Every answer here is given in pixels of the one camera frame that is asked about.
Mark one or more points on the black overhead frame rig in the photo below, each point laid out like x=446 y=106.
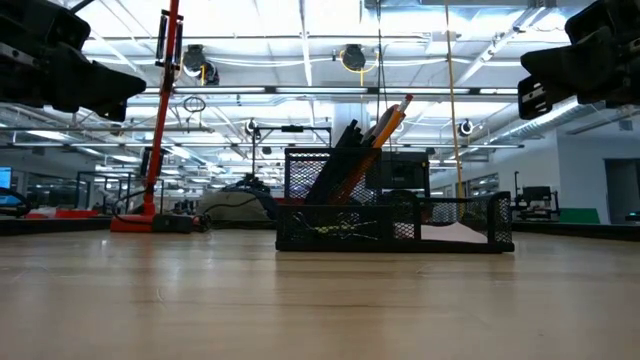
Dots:
x=292 y=128

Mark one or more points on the blue lit monitor screen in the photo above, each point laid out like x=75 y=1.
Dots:
x=4 y=176

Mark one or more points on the white paper note pad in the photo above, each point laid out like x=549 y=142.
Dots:
x=455 y=234

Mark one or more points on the black mesh desk organizer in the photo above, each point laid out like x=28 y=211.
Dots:
x=295 y=232

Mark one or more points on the red bin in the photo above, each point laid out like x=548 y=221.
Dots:
x=75 y=213

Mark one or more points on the green panel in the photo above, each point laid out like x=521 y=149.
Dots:
x=579 y=216

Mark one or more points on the long ceiling light bar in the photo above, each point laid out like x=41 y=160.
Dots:
x=320 y=90

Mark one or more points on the small black ceiling reel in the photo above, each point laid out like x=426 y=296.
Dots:
x=459 y=128
x=251 y=127

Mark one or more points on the black monitor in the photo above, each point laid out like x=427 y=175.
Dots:
x=405 y=172

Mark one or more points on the black box at stand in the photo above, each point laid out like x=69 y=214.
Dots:
x=172 y=224

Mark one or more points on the yellow pencil with eraser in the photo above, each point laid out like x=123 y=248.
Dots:
x=357 y=177
x=389 y=127

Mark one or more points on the red stand base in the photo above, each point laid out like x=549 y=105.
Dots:
x=130 y=224

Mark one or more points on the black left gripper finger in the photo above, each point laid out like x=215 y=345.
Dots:
x=95 y=80
x=114 y=111

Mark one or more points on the black background workstation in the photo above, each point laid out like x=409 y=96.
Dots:
x=535 y=194

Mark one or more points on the red stand pole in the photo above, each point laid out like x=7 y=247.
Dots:
x=160 y=125

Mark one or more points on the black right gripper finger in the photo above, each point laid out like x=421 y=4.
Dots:
x=570 y=62
x=534 y=97

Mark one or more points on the black clamp on pole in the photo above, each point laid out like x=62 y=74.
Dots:
x=161 y=37

